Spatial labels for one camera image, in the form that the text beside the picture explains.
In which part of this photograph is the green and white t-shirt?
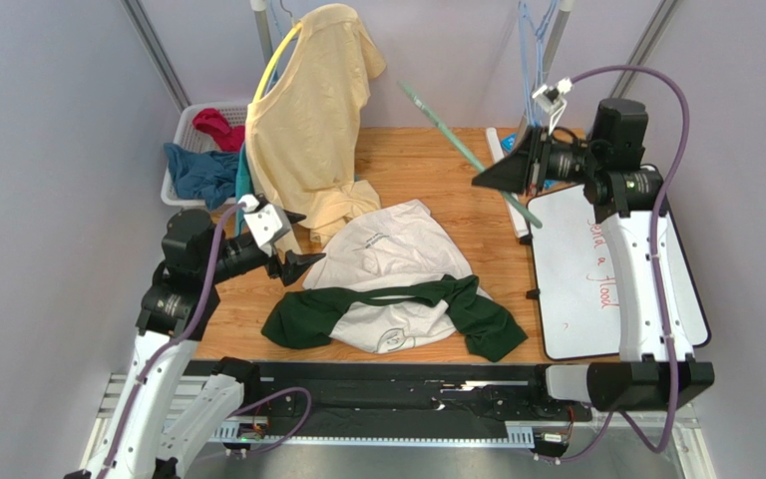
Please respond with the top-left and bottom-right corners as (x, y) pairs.
(261, 200), (528, 362)

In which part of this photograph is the silver clothes rack pole right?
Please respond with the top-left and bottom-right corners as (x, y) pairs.
(516, 0), (575, 134)

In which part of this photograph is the white dry-erase board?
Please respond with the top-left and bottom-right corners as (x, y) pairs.
(527, 184), (711, 363)

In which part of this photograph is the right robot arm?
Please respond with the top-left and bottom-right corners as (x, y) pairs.
(472, 98), (715, 412)

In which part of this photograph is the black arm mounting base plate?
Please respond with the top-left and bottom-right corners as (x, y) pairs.
(197, 361), (593, 440)

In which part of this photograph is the green plastic hanger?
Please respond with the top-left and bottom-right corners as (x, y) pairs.
(397, 81), (544, 229)

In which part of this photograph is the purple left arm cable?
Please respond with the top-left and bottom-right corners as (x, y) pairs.
(94, 202), (312, 479)

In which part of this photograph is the teal garment on hanger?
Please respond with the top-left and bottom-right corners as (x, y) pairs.
(234, 143), (254, 236)

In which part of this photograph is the cream yellow t-shirt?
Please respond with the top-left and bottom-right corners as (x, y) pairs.
(245, 3), (386, 244)

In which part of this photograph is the aluminium frame post right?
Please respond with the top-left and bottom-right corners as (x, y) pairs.
(609, 0), (683, 98)

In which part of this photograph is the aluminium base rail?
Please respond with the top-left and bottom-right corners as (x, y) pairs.
(115, 361), (715, 478)

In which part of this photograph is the yellow plastic hanger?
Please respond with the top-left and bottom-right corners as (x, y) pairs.
(253, 21), (303, 102)

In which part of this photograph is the white plastic laundry basket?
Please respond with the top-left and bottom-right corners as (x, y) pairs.
(160, 100), (248, 210)

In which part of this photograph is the aluminium frame post left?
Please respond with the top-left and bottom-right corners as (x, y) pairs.
(121, 0), (192, 112)

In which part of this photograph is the red garment in basket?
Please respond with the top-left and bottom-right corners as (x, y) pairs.
(191, 108), (246, 152)

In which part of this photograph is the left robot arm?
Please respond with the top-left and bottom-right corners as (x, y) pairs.
(72, 195), (323, 478)

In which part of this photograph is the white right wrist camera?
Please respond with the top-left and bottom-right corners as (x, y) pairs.
(532, 77), (574, 134)

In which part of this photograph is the blue garment in basket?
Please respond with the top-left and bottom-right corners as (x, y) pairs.
(163, 143), (239, 211)

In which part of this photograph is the aluminium frame post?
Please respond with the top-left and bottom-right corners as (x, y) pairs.
(121, 0), (192, 112)
(609, 0), (683, 98)

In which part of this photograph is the blue wire hanger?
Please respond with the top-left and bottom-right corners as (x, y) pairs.
(517, 1), (560, 126)

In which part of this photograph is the white clothes rack base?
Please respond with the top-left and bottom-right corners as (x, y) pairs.
(485, 128), (531, 243)

